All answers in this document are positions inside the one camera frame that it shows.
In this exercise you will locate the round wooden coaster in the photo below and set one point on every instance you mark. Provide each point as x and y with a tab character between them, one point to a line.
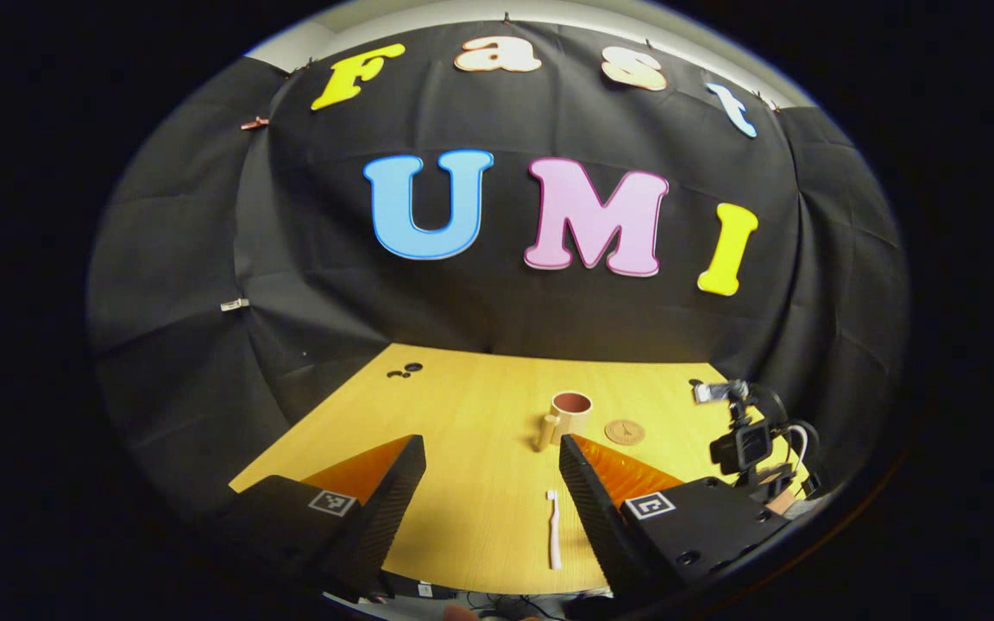
625	432

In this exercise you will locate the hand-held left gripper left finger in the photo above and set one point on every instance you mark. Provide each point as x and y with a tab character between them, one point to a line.
385	517

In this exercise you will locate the wooden desktop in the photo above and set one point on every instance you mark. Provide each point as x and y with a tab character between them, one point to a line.
462	431

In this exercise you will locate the black backdrop cloth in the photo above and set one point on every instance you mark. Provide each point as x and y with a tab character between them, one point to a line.
497	310

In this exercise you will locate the pink cloth clip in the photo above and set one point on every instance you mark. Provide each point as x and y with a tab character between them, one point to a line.
254	123

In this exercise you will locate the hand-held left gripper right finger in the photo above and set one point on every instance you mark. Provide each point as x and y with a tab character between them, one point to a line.
596	517

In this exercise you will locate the white cloth clip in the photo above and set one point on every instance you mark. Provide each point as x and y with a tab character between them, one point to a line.
234	304

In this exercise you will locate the white toothbrush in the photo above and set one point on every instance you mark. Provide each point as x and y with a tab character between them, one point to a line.
554	530

